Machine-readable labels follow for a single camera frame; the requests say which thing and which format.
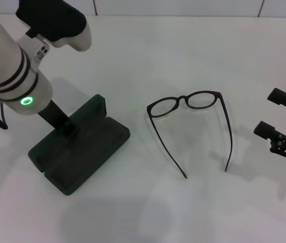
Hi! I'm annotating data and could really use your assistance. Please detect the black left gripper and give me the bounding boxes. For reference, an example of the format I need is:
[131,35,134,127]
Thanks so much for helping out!
[37,100,79,139]

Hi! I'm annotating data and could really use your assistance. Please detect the green glasses case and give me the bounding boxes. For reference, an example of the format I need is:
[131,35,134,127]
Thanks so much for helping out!
[28,94,131,196]

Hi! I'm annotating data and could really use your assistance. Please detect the black glasses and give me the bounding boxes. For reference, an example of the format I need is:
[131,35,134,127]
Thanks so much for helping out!
[147,91,234,180]

